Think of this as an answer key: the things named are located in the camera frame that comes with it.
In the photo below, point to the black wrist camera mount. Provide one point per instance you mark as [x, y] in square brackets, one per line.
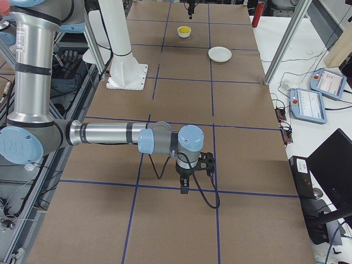
[206, 162]

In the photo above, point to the small circuit board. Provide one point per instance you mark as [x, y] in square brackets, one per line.
[286, 132]
[280, 114]

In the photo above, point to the blue teach pendant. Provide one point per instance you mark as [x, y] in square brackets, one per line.
[308, 105]
[328, 83]

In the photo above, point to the near blue teach pendant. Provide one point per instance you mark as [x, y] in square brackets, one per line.
[308, 105]

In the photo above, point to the far blue teach pendant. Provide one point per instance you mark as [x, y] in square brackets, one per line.
[328, 83]

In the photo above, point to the black monitor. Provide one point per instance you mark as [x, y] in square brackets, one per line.
[330, 164]

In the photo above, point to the black box device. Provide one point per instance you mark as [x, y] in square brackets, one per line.
[302, 178]

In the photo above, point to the white bowl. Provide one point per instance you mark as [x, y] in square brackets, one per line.
[184, 35]

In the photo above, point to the white plate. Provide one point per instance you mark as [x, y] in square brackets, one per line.
[219, 54]

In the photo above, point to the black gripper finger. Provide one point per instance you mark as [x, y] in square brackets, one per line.
[182, 185]
[186, 185]

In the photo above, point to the red cylinder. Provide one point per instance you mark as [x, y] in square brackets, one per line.
[258, 12]

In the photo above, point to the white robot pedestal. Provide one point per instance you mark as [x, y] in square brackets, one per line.
[125, 72]

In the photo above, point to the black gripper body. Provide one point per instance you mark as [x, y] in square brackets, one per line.
[183, 174]

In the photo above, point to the yellow lemon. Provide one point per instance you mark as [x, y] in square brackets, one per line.
[183, 29]

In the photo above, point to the aluminium frame post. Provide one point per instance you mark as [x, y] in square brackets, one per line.
[292, 27]

